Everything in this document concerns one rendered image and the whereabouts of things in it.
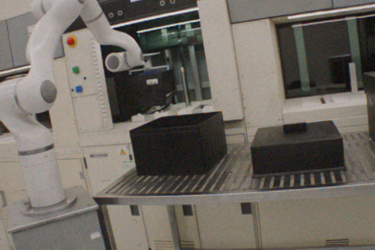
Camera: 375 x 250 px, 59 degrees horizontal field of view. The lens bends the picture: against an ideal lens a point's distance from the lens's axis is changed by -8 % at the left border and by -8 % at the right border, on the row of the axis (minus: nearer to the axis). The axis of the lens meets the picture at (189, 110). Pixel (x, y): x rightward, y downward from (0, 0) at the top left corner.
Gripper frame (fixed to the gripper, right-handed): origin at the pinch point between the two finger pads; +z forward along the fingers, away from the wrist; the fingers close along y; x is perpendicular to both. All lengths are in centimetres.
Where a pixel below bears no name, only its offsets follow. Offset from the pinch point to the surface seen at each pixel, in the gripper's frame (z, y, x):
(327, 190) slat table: -83, 80, -45
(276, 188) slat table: -80, 66, -44
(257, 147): -69, 61, -34
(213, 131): -49, 44, -31
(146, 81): 2.8, 1.2, -11.5
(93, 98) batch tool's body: -14.5, -22.6, -15.2
